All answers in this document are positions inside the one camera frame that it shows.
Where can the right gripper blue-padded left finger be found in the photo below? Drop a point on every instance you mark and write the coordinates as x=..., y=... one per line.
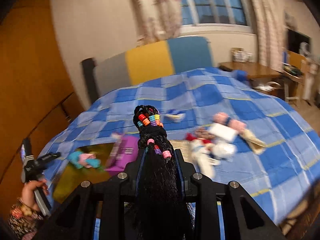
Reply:
x=134, y=171

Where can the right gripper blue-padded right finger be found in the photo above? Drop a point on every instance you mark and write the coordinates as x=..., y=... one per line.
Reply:
x=186, y=171

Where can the red white christmas sock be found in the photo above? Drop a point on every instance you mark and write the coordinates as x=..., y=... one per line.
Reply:
x=201, y=142

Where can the clear plastic bag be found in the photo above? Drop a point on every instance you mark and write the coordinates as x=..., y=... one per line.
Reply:
x=224, y=150

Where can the blue plush toy pink shirt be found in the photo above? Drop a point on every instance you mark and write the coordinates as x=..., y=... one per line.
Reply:
x=84, y=160

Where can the blue tempo tissue pack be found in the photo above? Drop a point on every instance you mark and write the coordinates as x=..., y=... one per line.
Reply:
x=174, y=115

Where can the white foam sheet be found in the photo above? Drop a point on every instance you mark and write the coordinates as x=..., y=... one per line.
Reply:
x=223, y=132

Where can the pink towel blue band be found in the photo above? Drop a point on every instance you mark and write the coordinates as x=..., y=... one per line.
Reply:
x=225, y=119

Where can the beige long sock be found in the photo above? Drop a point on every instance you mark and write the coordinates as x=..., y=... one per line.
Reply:
x=255, y=144

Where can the person left hand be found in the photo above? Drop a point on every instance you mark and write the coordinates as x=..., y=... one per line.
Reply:
x=28, y=196

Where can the ornate silver tissue box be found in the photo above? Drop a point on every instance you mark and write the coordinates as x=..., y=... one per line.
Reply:
x=187, y=151

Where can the purple paper carton box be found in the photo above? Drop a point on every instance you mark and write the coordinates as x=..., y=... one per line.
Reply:
x=124, y=151

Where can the gold metal tin tray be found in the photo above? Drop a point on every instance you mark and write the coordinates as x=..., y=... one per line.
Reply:
x=71, y=176

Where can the blue plaid bed sheet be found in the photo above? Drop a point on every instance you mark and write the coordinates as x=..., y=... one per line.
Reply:
x=277, y=179

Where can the grey yellow blue headboard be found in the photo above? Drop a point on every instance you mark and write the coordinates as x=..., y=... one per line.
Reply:
x=152, y=61

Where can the black rolled mat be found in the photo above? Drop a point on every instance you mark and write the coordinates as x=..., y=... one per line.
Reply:
x=88, y=65

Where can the wooden side desk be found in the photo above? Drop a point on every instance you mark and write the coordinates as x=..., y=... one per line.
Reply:
x=254, y=70

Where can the jars on desk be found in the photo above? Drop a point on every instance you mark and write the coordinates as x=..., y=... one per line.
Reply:
x=240, y=55

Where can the floral beige curtain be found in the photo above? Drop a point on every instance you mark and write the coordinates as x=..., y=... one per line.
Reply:
x=157, y=20

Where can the black monitor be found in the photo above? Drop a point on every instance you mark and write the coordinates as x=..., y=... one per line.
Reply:
x=298, y=42

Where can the window with white frame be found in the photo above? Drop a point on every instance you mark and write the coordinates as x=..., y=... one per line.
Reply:
x=216, y=15

